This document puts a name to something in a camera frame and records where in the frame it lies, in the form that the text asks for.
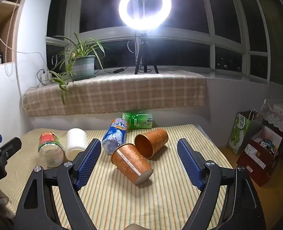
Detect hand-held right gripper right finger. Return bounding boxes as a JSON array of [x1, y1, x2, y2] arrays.
[[177, 138, 266, 230]]

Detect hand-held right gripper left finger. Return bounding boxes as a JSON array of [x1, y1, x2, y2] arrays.
[[12, 138, 101, 230]]

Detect orange paper cup white band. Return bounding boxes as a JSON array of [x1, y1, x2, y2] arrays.
[[111, 143, 153, 185]]

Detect white plastic cup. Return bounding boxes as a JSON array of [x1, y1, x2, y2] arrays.
[[66, 128, 88, 160]]

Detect orange patterned paper cup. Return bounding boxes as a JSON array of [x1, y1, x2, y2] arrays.
[[134, 128, 169, 160]]

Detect striped yellow tablecloth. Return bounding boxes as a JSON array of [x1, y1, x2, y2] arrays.
[[0, 124, 236, 230]]

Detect blue label plastic bottle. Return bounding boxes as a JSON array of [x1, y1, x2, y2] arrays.
[[101, 118, 129, 152]]

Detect clear bottle red green label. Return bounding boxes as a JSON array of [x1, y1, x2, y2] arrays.
[[38, 132, 65, 168]]

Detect green paper bag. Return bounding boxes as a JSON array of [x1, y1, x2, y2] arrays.
[[227, 111, 264, 155]]

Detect dark red box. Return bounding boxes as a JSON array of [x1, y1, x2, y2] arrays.
[[236, 125, 283, 187]]

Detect white power adapter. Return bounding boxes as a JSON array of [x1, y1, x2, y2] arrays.
[[40, 69, 52, 81]]

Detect beige checkered cloth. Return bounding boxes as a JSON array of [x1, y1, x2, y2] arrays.
[[22, 69, 206, 117]]

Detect potted spider plant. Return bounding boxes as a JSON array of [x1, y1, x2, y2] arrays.
[[46, 32, 106, 104]]

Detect white lace cloth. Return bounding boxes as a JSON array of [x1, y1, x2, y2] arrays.
[[261, 81, 283, 135]]

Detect wooden shelf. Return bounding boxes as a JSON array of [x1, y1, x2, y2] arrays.
[[0, 0, 30, 66]]

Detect black tripod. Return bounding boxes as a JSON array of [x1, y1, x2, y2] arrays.
[[134, 31, 159, 75]]

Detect white cable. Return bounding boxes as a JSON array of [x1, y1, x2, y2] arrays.
[[0, 12, 47, 72]]

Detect black cable with switch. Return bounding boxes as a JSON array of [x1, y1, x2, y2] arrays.
[[94, 68, 126, 75]]

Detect white window frame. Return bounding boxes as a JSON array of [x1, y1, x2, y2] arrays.
[[46, 0, 271, 84]]

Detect white ring light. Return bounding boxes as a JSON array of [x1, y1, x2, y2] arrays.
[[118, 0, 173, 33]]

